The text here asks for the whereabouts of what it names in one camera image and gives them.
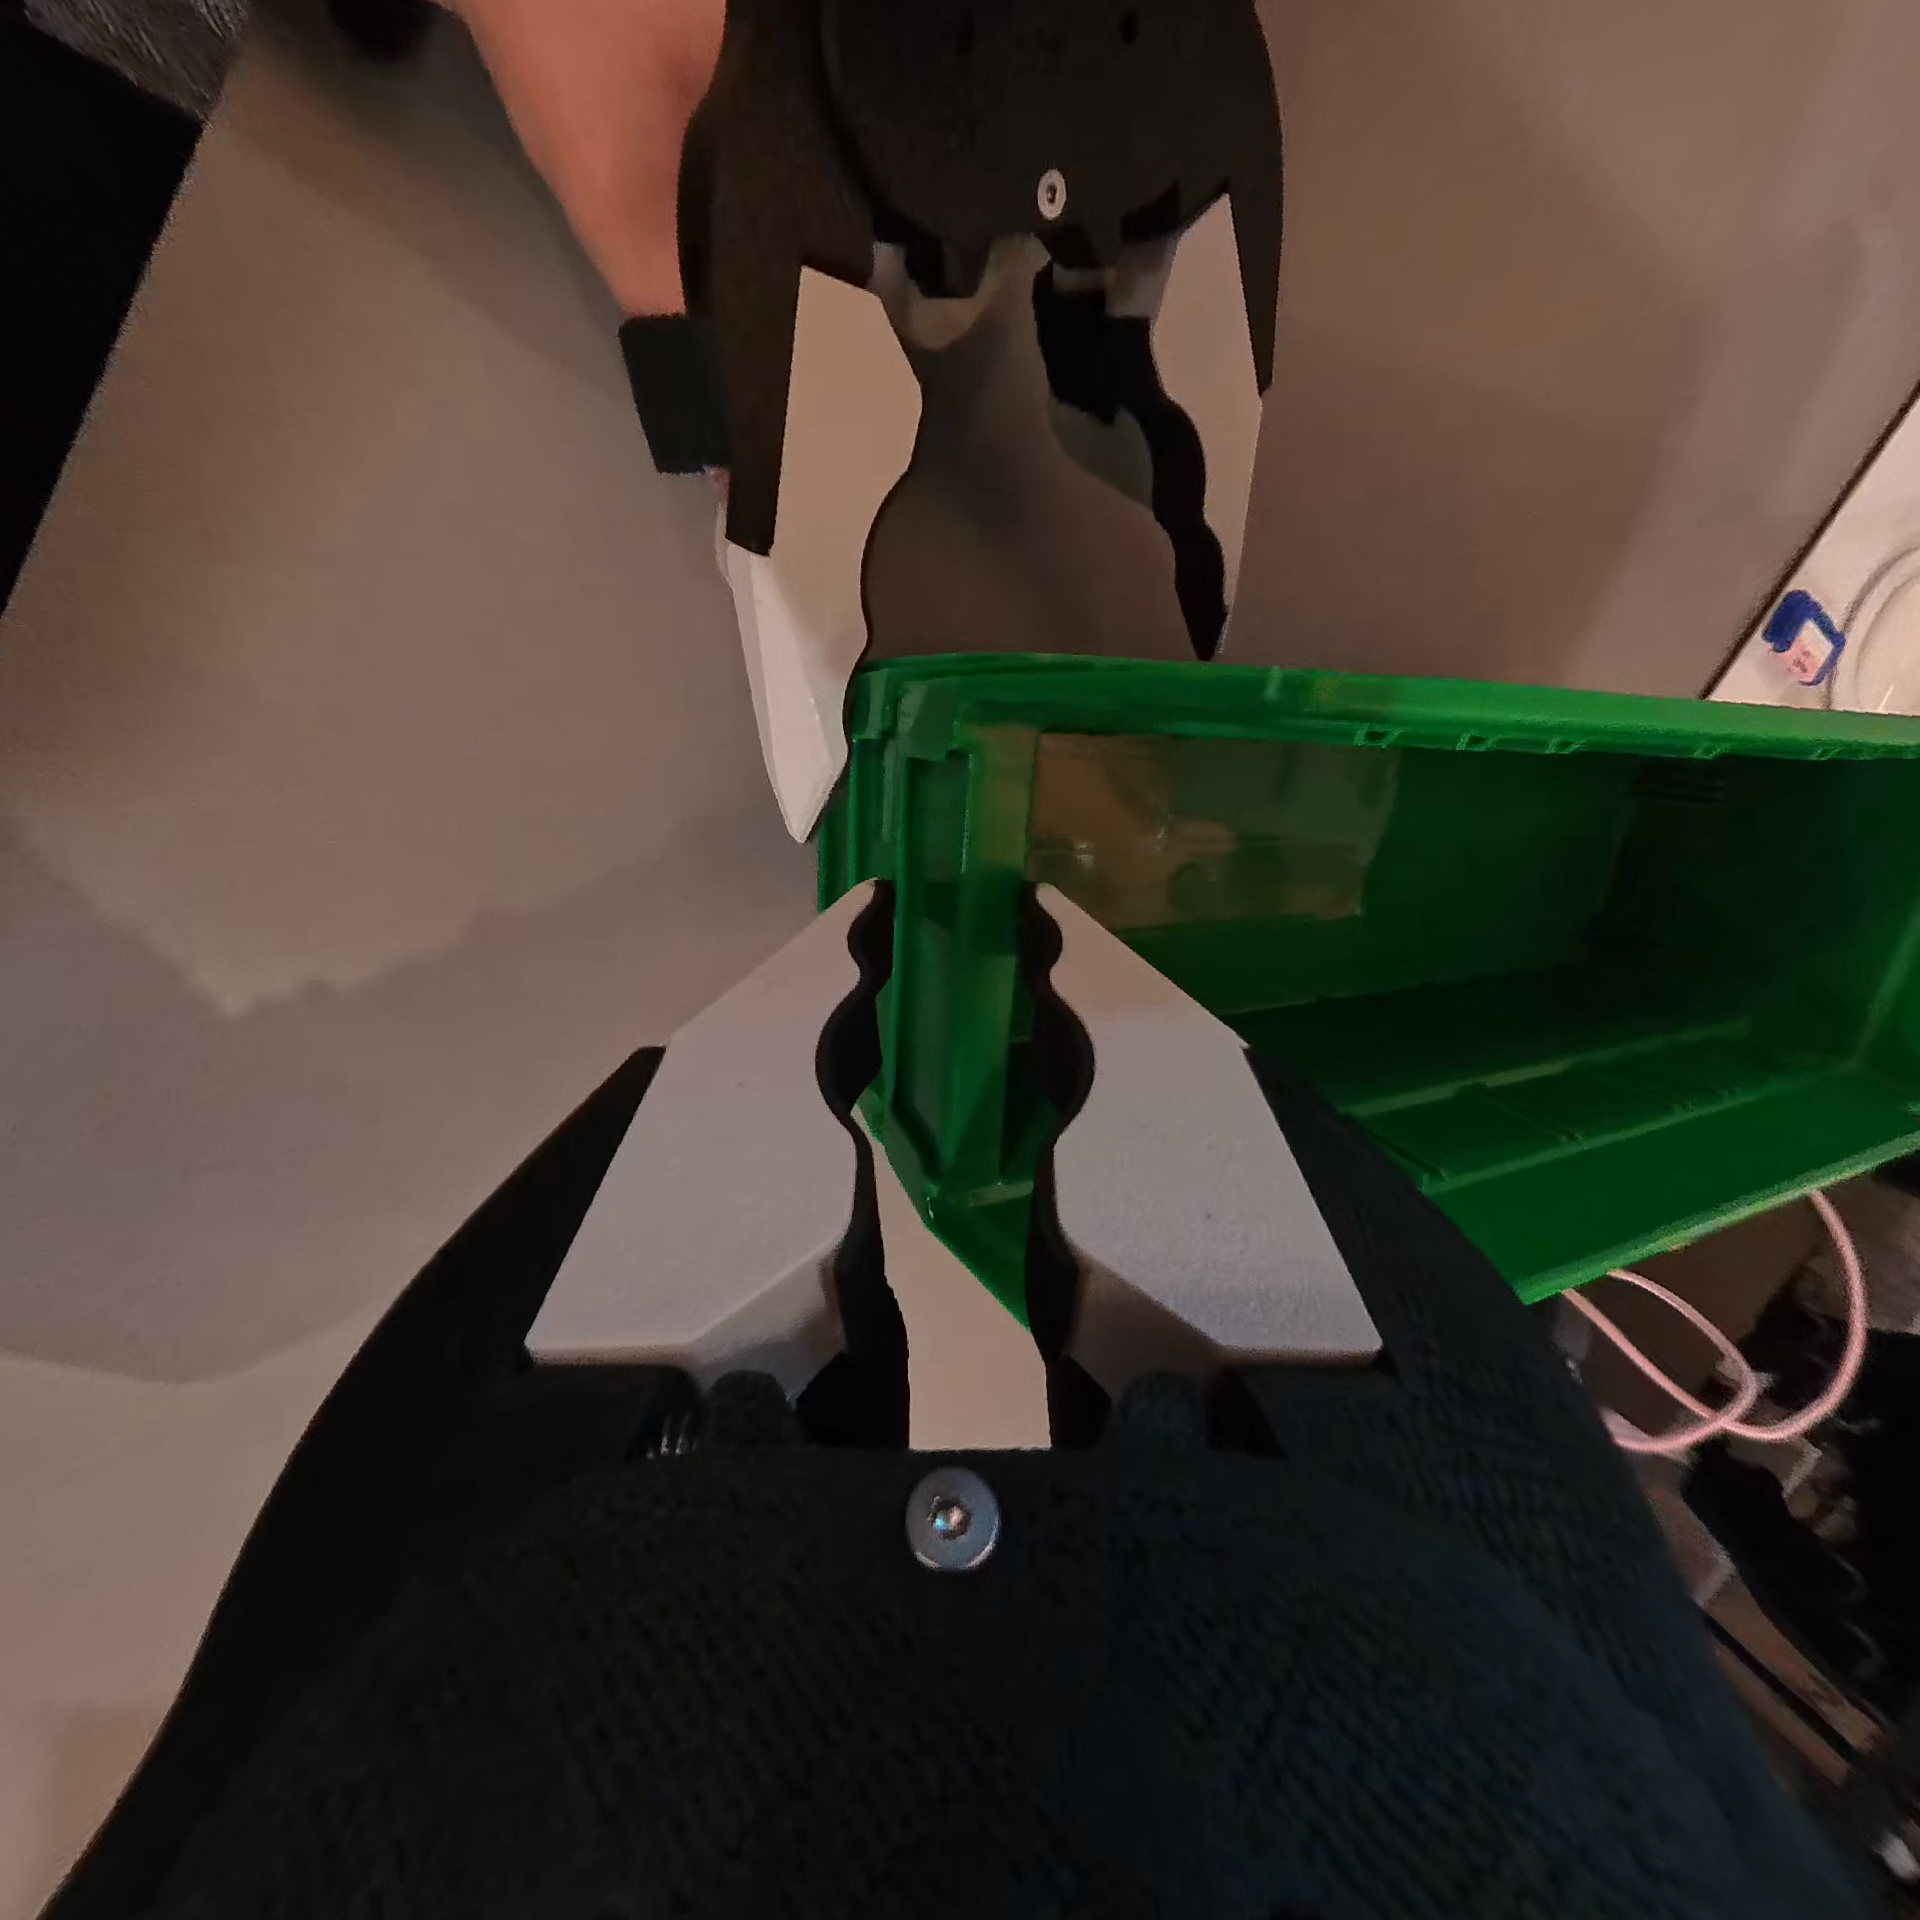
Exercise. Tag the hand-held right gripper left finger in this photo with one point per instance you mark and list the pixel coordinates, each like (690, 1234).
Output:
(705, 1200)

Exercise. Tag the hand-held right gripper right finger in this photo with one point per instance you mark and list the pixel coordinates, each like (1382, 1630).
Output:
(1214, 1200)

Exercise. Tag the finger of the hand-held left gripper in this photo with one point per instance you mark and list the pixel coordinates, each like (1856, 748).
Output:
(832, 451)
(1222, 451)

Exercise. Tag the person's left hand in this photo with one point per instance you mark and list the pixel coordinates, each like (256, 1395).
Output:
(601, 120)

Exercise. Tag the small blue plastic object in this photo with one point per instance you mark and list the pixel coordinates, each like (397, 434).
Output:
(1801, 622)

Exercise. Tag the white device with blue label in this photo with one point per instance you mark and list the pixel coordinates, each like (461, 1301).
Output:
(1883, 511)

